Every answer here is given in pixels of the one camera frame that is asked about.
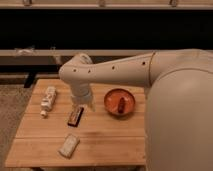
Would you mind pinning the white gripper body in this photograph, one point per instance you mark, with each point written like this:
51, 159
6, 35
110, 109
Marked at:
81, 94

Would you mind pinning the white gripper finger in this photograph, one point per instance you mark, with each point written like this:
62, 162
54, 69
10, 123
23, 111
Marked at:
91, 105

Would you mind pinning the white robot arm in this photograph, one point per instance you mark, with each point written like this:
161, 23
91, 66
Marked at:
179, 105

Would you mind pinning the dark chocolate bar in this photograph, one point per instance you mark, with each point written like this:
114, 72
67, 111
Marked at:
75, 116

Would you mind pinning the orange bowl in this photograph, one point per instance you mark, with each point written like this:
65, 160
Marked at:
112, 98

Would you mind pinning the brown sausage in bowl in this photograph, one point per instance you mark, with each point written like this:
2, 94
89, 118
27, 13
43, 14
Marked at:
121, 105

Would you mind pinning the white bottle with label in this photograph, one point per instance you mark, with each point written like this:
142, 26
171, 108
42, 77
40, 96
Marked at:
48, 100

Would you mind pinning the clear plastic cup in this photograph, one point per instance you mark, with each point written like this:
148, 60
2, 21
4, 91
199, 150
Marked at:
86, 58

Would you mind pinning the white wrapped snack packet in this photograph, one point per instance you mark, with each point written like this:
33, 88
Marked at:
69, 145

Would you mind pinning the wooden table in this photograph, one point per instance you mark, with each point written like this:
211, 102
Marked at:
104, 140

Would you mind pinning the long grey bench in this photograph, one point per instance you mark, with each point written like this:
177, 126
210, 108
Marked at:
50, 56

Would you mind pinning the crumpled plastic on bench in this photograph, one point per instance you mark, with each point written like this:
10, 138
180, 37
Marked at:
24, 51

